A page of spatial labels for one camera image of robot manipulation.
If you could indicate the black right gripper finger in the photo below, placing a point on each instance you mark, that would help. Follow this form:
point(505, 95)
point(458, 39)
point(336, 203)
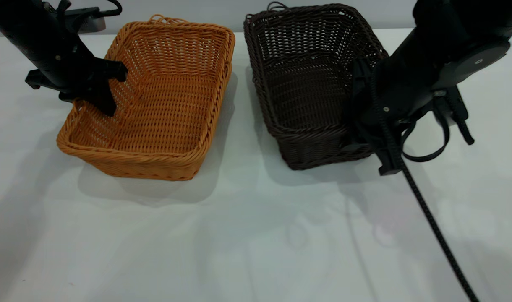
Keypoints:
point(353, 147)

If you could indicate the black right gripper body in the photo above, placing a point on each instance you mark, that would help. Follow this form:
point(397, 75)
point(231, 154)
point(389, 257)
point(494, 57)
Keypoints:
point(386, 96)

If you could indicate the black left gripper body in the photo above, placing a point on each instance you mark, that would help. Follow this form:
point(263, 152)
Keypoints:
point(77, 73)

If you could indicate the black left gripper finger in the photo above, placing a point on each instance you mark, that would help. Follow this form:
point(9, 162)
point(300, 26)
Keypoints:
point(67, 95)
point(104, 100)

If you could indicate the orange-brown wicker basket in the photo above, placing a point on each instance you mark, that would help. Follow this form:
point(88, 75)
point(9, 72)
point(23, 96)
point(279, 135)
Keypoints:
point(168, 109)

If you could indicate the dark brown wicker basket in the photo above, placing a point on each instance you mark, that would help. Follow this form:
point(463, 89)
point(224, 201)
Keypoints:
point(302, 92)

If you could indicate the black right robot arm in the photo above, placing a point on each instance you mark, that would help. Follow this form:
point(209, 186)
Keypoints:
point(449, 33)

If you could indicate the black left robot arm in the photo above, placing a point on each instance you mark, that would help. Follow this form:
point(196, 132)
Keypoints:
point(23, 23)

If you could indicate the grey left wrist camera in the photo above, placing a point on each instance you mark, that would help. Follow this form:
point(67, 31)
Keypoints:
point(90, 24)

